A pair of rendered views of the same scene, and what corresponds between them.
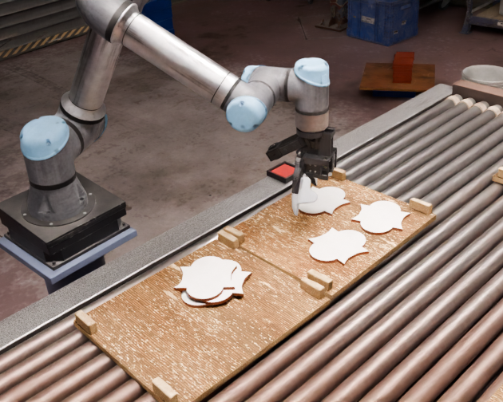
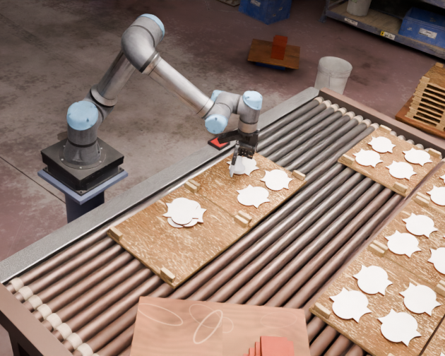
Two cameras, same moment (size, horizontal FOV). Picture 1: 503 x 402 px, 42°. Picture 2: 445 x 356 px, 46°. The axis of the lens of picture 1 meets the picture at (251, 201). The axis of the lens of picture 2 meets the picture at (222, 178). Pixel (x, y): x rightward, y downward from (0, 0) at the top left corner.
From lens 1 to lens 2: 66 cm
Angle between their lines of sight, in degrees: 13
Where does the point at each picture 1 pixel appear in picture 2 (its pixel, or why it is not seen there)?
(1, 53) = not seen: outside the picture
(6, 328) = (65, 232)
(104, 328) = (126, 236)
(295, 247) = (229, 195)
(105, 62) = (126, 74)
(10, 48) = not seen: outside the picture
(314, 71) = (255, 101)
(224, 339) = (195, 247)
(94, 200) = (104, 153)
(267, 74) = (227, 98)
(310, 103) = (249, 117)
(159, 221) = not seen: hidden behind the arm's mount
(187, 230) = (162, 177)
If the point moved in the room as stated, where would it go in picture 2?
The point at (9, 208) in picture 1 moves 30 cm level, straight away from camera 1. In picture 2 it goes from (51, 154) to (31, 117)
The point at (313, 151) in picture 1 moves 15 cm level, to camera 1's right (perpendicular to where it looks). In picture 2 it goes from (246, 142) to (282, 143)
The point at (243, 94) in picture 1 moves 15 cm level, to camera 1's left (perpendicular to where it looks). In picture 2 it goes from (216, 112) to (174, 111)
